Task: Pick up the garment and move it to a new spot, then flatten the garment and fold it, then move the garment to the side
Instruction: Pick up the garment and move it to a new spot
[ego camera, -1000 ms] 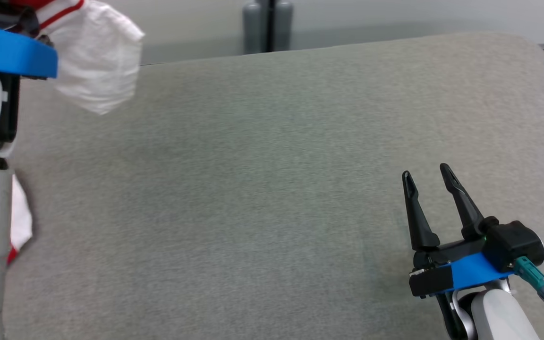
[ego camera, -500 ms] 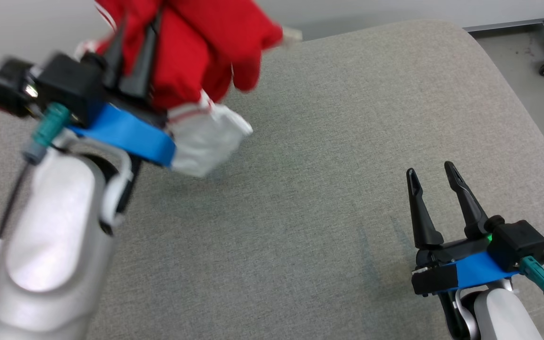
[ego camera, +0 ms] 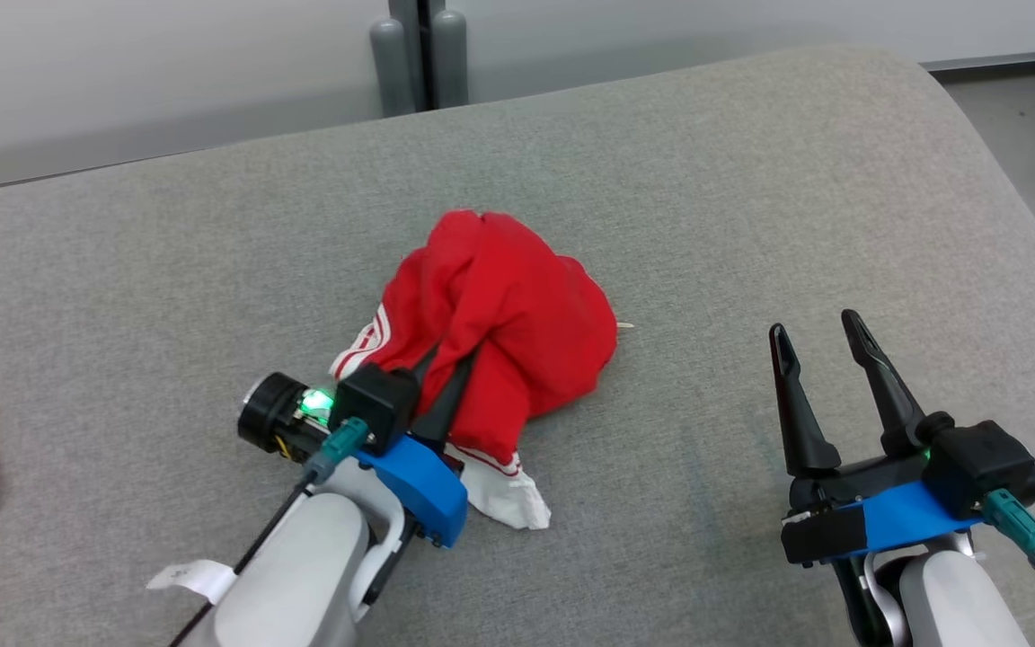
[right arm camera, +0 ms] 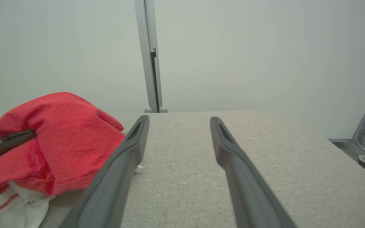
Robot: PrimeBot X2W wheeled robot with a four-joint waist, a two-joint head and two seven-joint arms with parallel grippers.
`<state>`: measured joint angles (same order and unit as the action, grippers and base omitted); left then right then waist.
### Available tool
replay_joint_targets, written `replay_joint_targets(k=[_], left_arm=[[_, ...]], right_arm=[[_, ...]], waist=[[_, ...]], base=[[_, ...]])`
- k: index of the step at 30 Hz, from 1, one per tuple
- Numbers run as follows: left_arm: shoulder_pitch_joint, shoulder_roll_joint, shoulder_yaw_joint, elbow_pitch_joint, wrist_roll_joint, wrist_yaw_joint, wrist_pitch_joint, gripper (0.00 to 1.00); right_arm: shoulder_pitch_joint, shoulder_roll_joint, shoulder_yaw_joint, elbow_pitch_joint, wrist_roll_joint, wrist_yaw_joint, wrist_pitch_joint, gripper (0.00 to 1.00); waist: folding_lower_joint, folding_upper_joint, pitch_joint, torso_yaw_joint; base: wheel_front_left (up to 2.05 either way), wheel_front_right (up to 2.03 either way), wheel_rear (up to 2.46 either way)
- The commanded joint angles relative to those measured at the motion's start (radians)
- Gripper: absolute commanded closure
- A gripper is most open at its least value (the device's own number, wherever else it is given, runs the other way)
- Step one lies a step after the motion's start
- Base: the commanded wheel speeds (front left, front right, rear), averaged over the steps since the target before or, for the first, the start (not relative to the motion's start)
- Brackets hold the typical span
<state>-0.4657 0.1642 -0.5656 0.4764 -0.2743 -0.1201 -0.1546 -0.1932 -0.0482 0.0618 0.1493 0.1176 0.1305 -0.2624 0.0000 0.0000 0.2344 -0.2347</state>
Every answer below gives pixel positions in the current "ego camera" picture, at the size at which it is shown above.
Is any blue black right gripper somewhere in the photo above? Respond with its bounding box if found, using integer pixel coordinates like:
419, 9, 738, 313
769, 310, 986, 567

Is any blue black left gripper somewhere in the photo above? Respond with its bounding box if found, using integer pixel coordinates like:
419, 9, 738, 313
358, 340, 482, 549

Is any red white jersey shirt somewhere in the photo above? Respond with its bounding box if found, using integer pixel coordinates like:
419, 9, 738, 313
329, 209, 619, 531

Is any grey cylindrical partition foot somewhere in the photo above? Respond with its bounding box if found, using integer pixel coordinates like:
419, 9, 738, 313
430, 9, 469, 109
369, 18, 417, 118

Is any left arm cable teal plug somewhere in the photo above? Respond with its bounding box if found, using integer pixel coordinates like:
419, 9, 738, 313
167, 416, 370, 647

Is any white paper cable tag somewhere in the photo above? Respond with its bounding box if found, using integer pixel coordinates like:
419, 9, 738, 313
146, 559, 237, 605

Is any grey partition post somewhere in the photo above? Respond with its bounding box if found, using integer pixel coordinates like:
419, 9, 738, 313
389, 0, 448, 113

